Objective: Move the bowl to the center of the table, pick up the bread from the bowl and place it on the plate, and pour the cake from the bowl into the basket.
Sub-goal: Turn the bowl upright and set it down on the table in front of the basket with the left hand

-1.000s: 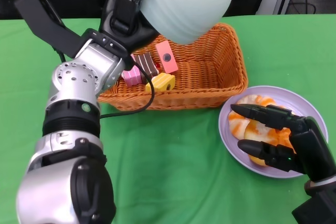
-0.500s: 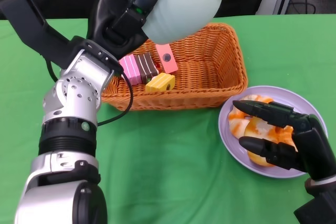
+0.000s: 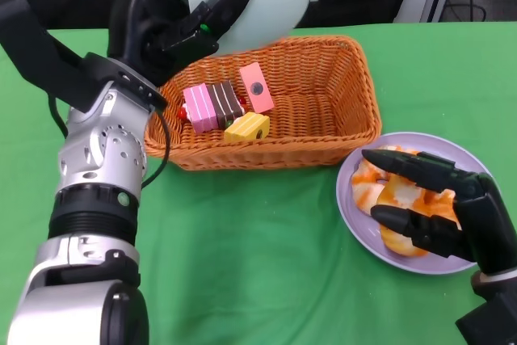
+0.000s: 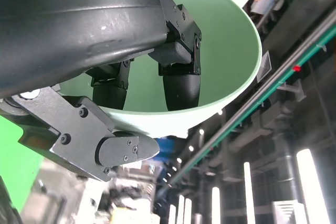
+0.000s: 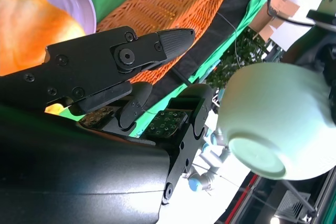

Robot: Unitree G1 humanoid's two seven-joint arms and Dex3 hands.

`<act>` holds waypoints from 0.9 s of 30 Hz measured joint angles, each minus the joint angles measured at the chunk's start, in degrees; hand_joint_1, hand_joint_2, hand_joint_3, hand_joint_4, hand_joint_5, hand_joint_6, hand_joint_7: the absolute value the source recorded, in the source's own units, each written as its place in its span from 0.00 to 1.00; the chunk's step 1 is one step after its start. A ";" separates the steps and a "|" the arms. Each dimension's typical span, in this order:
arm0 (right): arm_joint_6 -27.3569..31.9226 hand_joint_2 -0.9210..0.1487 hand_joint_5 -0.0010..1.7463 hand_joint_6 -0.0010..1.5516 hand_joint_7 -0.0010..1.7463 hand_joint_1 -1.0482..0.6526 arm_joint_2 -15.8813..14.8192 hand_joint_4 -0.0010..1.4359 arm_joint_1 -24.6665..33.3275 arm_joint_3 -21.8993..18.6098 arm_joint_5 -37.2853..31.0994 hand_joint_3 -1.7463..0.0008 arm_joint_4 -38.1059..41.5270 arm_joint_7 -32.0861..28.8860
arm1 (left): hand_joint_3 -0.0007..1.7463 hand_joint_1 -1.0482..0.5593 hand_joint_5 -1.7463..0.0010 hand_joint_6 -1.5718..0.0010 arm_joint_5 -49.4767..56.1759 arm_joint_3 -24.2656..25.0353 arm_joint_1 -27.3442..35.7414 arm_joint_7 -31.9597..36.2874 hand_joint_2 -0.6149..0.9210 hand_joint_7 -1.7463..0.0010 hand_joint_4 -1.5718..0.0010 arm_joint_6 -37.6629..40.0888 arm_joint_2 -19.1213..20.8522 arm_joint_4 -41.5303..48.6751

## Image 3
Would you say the green tablecloth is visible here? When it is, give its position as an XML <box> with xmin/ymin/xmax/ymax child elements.
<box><xmin>0</xmin><ymin>21</ymin><xmax>517</xmax><ymax>345</ymax></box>

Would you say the round orange striped bread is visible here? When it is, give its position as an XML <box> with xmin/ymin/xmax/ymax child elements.
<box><xmin>375</xmin><ymin>177</ymin><xmax>461</xmax><ymax>258</ymax></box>

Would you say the chocolate cake slice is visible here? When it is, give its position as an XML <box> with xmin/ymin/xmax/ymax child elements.
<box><xmin>206</xmin><ymin>80</ymin><xmax>246</xmax><ymax>128</ymax></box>

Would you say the lavender plate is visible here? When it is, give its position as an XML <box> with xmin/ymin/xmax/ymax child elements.
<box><xmin>335</xmin><ymin>132</ymin><xmax>494</xmax><ymax>276</ymax></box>

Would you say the salmon pink cake slice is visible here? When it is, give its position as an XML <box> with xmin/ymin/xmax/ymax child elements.
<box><xmin>238</xmin><ymin>61</ymin><xmax>275</xmax><ymax>115</ymax></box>

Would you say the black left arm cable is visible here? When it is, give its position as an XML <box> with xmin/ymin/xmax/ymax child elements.
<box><xmin>48</xmin><ymin>94</ymin><xmax>171</xmax><ymax>191</ymax></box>

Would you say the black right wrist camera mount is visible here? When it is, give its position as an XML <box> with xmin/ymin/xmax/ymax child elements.
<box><xmin>455</xmin><ymin>271</ymin><xmax>517</xmax><ymax>345</ymax></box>

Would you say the yellow cake slice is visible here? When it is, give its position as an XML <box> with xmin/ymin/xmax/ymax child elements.
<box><xmin>223</xmin><ymin>111</ymin><xmax>271</xmax><ymax>144</ymax></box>

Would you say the elongated orange striped bread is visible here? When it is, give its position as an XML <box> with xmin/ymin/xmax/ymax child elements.
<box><xmin>351</xmin><ymin>145</ymin><xmax>405</xmax><ymax>217</ymax></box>

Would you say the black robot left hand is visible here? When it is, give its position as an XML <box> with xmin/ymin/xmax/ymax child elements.
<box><xmin>107</xmin><ymin>0</ymin><xmax>254</xmax><ymax>87</ymax></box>

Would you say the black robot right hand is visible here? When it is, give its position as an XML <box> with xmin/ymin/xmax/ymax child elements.
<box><xmin>361</xmin><ymin>149</ymin><xmax>517</xmax><ymax>276</ymax></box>

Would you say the orange wicker basket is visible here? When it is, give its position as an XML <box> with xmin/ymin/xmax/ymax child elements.
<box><xmin>144</xmin><ymin>35</ymin><xmax>383</xmax><ymax>171</ymax></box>

